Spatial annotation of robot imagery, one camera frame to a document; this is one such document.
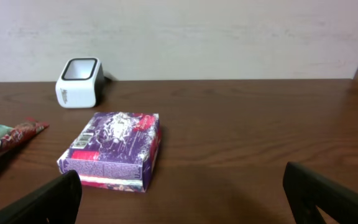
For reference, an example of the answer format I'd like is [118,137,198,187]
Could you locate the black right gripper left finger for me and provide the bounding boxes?
[0,170,82,224]

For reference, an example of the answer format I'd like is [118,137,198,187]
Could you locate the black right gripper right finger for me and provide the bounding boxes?
[283,162,358,224]

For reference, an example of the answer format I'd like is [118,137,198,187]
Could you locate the red orange snack bar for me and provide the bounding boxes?
[0,119,49,157]

